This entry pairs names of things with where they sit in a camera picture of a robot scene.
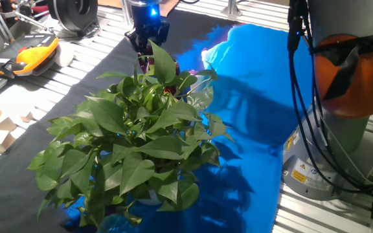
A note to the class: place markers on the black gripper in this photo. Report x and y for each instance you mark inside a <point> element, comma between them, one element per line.
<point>147,21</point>

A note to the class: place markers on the aluminium frame post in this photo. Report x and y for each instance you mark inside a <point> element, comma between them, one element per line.
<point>232,8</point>
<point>126,13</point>

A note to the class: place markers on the green leafy potted plant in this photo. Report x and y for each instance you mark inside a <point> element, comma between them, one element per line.
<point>131,142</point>

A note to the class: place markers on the blue and black printed cloth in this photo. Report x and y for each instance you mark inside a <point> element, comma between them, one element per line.
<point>257,97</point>

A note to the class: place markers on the black round fan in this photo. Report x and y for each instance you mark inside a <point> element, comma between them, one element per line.
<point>73,13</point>

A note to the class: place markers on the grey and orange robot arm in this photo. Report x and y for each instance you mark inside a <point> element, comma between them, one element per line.
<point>345,19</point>

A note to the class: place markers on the orange and grey teach pendant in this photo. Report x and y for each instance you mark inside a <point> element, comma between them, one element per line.
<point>28,55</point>

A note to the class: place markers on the small pale wooden block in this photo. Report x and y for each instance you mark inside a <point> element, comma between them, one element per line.
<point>27,117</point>

